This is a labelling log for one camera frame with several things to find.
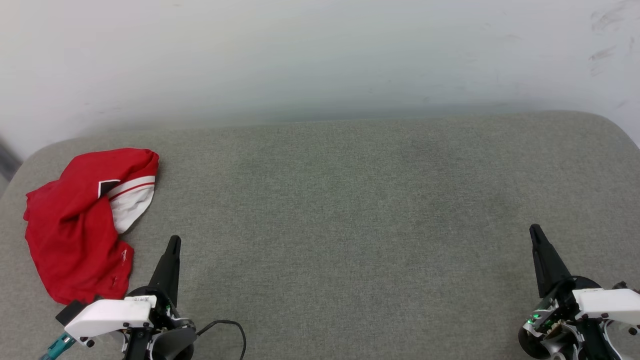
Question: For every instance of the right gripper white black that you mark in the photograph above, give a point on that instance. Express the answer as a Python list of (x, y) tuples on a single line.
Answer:
[(605, 305)]

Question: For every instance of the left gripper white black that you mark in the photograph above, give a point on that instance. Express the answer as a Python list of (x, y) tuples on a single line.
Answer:
[(110, 315)]

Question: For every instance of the red white basketball jersey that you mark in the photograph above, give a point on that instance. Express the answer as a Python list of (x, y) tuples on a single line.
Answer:
[(75, 235)]

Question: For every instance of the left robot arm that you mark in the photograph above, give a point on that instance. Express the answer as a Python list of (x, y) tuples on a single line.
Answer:
[(175, 345)]

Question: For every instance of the grey fabric sofa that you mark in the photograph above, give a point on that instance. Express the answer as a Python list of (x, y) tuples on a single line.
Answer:
[(350, 225)]

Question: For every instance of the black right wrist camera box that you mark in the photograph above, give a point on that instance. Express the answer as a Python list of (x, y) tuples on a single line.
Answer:
[(625, 286)]

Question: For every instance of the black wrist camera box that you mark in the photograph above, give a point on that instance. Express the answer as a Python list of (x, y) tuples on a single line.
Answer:
[(70, 312), (625, 286)]

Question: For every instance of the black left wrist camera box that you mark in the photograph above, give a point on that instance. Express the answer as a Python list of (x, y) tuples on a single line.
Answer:
[(70, 312)]

